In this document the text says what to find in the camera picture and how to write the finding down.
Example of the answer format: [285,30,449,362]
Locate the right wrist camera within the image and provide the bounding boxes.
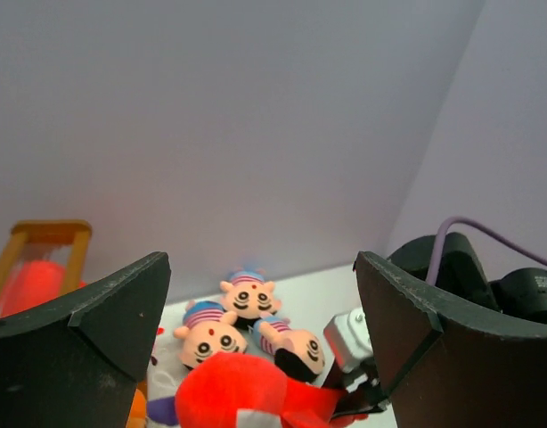
[323,307,373,373]

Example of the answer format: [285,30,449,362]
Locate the orange shark plush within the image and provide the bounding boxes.
[126,389,147,428]

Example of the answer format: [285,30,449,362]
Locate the wooden toy shelf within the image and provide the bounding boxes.
[0,219,93,318]

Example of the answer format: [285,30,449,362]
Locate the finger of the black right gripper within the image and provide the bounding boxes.
[322,360,389,422]

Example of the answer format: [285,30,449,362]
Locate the red shark plush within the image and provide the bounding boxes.
[0,260,65,317]
[146,350,368,428]

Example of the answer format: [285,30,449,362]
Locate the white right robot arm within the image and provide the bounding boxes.
[324,232,547,427]

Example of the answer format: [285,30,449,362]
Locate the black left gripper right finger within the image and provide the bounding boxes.
[355,251,547,427]

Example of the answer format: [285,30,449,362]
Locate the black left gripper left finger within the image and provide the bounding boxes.
[0,251,171,428]

